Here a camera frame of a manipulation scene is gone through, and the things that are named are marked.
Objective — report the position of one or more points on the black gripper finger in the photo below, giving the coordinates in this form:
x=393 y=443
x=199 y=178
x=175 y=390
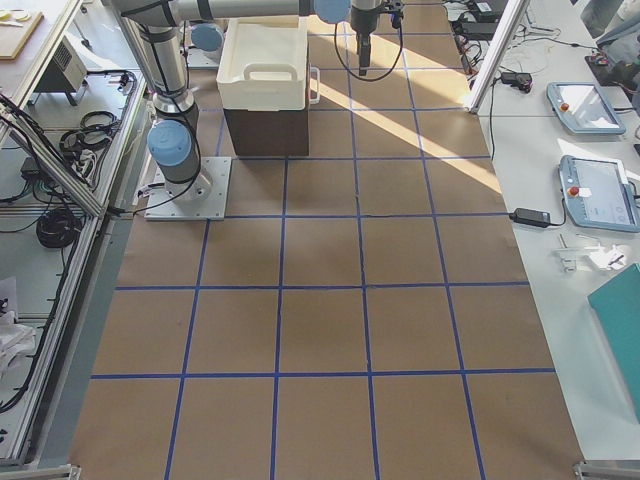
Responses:
x=363 y=50

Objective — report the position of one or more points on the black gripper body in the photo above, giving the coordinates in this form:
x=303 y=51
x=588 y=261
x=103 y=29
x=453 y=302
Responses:
x=361 y=18

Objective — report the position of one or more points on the white drawer handle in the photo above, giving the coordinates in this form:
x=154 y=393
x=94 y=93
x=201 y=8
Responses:
x=315 y=77

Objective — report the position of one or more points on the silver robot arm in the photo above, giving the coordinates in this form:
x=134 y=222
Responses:
x=172 y=141

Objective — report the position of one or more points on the white plastic tray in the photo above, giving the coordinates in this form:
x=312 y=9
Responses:
x=264 y=64

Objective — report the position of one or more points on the upper teach pendant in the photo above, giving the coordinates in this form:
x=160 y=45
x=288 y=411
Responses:
x=582 y=108

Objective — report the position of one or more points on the teach pendant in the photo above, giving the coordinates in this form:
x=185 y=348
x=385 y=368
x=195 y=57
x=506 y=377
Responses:
x=582 y=108
x=598 y=194

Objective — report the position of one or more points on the black power adapter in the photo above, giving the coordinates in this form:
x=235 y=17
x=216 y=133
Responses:
x=530 y=217

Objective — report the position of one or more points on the brown paper table mat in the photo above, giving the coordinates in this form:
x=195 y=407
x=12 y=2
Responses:
x=360 y=313

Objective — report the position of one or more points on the lower teach pendant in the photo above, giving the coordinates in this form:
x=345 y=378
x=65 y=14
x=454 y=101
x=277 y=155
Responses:
x=598 y=194

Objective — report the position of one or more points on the grey electronics box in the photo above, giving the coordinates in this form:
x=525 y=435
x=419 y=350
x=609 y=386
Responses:
x=65 y=72

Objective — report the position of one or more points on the wooden board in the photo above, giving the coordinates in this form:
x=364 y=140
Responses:
x=17 y=26

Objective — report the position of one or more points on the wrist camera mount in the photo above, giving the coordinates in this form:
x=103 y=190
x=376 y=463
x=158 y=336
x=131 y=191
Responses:
x=395 y=9

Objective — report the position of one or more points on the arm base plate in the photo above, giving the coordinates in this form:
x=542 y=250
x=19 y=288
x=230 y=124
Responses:
x=205 y=199

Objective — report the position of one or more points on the white bracket parts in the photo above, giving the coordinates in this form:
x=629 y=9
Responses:
x=593 y=255

